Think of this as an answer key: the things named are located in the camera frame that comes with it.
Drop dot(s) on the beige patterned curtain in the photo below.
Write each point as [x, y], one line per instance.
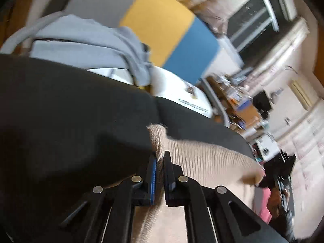
[286, 45]

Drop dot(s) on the wooden desk panel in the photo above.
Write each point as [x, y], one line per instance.
[249, 117]

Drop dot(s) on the grey yellow blue sofa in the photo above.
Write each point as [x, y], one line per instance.
[157, 22]

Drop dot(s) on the pink bedding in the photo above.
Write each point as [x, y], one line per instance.
[263, 205]

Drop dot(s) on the light blue garment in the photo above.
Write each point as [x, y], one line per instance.
[83, 40]

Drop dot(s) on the wooden table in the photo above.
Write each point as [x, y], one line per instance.
[217, 87]

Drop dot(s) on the black television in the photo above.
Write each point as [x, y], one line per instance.
[262, 101]

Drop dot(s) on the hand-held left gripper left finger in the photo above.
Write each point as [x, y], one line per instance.
[152, 177]

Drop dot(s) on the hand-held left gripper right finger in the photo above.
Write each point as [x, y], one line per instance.
[168, 172]

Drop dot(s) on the pale pink patterned curtain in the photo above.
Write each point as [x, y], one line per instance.
[308, 157]

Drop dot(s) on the white deer print pillow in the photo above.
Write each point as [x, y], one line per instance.
[172, 88]

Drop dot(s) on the beige starfish print curtain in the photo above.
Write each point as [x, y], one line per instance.
[210, 7]

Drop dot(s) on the beige knit sweater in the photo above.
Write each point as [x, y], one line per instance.
[202, 162]

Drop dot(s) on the white flower print nightstand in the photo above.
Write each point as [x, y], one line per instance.
[263, 144]

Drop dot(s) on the beige air conditioner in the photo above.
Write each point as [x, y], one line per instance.
[301, 93]

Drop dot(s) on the white framed window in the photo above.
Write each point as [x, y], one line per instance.
[253, 17]

